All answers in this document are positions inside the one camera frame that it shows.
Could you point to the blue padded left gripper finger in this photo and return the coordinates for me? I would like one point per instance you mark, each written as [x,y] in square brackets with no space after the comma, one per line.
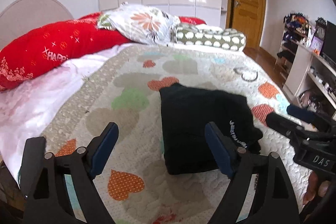
[301,114]

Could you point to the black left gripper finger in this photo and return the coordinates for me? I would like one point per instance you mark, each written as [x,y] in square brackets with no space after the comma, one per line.
[282,125]
[259,191]
[60,189]

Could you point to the black pants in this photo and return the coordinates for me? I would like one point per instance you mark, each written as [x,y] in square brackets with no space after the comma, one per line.
[185,111]

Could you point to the person's right hand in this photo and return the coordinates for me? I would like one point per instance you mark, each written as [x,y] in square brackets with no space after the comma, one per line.
[315,188]

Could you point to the white shelf unit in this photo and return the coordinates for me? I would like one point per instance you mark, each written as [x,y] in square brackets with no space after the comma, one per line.
[309,78]

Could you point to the desk clock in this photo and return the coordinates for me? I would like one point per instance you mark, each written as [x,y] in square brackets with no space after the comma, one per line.
[319,35]

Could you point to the black television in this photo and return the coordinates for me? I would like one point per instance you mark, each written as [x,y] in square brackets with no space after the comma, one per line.
[329,44]

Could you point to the pink bed sheet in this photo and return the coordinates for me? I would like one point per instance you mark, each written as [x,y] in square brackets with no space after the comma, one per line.
[29,108]

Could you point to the heart pattern quilt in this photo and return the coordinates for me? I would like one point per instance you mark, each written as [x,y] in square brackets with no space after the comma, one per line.
[135,185]

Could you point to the green white patterned bolster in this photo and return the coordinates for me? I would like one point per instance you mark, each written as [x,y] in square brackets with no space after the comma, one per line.
[212,36]

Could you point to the red long pillow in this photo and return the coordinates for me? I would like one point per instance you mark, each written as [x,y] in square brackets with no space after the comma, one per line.
[45,48]

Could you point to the beige curved headboard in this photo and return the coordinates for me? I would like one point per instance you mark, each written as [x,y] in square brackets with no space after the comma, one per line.
[22,16]

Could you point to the floral white pillow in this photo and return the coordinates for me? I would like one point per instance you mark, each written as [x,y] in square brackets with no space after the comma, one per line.
[139,23]

